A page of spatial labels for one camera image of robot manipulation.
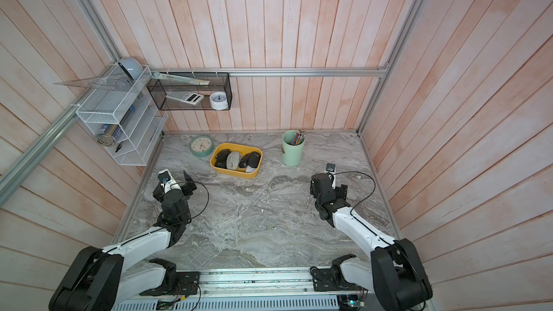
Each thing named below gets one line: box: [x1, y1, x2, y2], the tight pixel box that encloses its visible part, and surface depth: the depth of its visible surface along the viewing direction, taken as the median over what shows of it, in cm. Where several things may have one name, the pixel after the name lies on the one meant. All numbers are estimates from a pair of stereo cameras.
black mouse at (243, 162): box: [239, 152, 252, 168], surface depth 105 cm
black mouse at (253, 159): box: [247, 151, 262, 169], surface depth 103 cm
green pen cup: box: [281, 129, 307, 167], surface depth 105 cm
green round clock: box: [190, 135, 215, 157], surface depth 113 cm
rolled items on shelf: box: [96, 105, 136, 147], surface depth 78 cm
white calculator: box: [165, 90, 205, 106], surface depth 100 cm
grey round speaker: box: [118, 56, 144, 81], surface depth 85 cm
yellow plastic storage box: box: [210, 142, 263, 180], surface depth 103 cm
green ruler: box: [151, 71, 211, 85], surface depth 92 cm
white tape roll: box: [209, 91, 229, 111], surface depth 97 cm
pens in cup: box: [291, 128, 307, 146], surface depth 98 cm
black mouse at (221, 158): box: [214, 149, 232, 169], surface depth 106 cm
